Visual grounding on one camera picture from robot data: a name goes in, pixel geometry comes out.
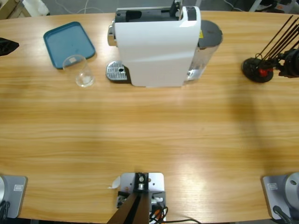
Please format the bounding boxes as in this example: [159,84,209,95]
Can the black base cable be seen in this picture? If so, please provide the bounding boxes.
[0,201,10,219]
[272,205,294,224]

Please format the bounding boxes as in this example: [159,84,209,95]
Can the grey floor cable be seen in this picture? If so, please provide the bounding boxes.
[223,0,245,12]

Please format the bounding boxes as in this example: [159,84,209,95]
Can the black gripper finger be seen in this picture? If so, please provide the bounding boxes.
[0,44,20,56]
[0,37,20,48]

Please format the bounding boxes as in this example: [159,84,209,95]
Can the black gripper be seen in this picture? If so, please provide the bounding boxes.
[272,49,299,79]

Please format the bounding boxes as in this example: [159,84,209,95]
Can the teal plastic tray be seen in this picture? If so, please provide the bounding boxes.
[43,21,96,70]

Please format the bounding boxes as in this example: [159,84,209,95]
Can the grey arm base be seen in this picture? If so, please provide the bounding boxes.
[0,175,28,219]
[261,172,299,220]

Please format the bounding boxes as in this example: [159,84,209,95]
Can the white furniture leg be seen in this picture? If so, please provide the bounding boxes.
[248,0,263,12]

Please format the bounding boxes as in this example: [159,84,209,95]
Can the black capsule holder with rods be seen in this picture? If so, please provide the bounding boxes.
[241,15,299,84]

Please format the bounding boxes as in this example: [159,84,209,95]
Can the cardboard box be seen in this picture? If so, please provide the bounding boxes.
[0,0,31,20]

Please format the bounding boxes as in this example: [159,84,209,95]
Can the white floor cable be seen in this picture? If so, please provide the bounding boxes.
[56,0,110,14]

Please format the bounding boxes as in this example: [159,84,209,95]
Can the clear water tank black lid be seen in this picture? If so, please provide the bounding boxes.
[184,20,224,82]

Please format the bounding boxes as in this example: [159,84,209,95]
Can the white tape scrap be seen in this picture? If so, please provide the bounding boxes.
[107,176,121,189]

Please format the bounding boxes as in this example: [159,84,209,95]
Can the white capsule coffee machine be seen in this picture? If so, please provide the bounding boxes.
[107,6,202,89]

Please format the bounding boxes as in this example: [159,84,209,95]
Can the orange and black cable bundle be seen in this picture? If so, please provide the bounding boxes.
[149,206,169,224]

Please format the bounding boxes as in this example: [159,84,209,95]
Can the white foam block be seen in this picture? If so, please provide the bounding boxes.
[22,0,50,16]

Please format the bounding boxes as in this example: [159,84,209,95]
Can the black clamp with connectors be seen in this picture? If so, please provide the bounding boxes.
[116,190,167,209]

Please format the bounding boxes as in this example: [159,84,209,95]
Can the white mount block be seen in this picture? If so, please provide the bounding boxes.
[119,172,165,194]

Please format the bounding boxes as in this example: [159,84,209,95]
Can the clear glass cup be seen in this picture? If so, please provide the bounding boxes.
[62,54,96,88]

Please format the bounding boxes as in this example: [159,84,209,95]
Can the thin black cable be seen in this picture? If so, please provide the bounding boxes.
[163,218,203,224]

